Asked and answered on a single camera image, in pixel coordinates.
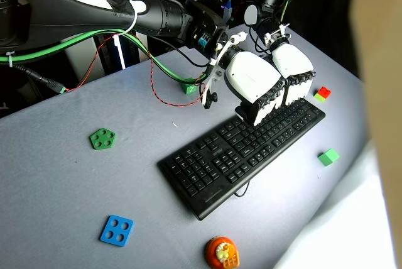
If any black computer keyboard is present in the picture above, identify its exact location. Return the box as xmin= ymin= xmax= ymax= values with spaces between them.
xmin=156 ymin=97 xmax=327 ymax=221

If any green cube with number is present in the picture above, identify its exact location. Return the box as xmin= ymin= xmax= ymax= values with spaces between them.
xmin=180 ymin=82 xmax=198 ymax=95

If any green pentagon block with holes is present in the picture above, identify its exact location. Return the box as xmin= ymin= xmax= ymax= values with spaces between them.
xmin=89 ymin=128 xmax=117 ymax=151

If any grey table cloth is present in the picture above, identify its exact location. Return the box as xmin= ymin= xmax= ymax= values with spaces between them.
xmin=0 ymin=23 xmax=389 ymax=269

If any plain green cube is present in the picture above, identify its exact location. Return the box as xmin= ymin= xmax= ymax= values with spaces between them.
xmin=317 ymin=148 xmax=341 ymax=167

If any orange toy cake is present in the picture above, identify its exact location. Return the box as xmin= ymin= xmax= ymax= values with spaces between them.
xmin=205 ymin=235 xmax=241 ymax=269

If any blue square block with holes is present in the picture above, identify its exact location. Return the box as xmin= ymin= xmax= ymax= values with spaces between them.
xmin=99 ymin=214 xmax=134 ymax=248

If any beige board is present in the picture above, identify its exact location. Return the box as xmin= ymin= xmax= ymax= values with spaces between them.
xmin=349 ymin=0 xmax=402 ymax=269

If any red and black twisted wire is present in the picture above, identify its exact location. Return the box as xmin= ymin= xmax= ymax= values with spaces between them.
xmin=65 ymin=34 xmax=205 ymax=107

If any thin black cable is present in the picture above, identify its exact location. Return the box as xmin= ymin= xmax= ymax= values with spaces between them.
xmin=149 ymin=35 xmax=209 ymax=68

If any black keyboard cable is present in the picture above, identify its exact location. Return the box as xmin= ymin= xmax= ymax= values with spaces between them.
xmin=233 ymin=180 xmax=252 ymax=198

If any thick green cable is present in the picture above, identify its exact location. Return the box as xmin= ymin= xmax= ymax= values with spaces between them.
xmin=0 ymin=28 xmax=209 ymax=84

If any black cable with green plug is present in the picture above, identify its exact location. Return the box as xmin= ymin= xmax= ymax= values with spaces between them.
xmin=11 ymin=63 xmax=67 ymax=94

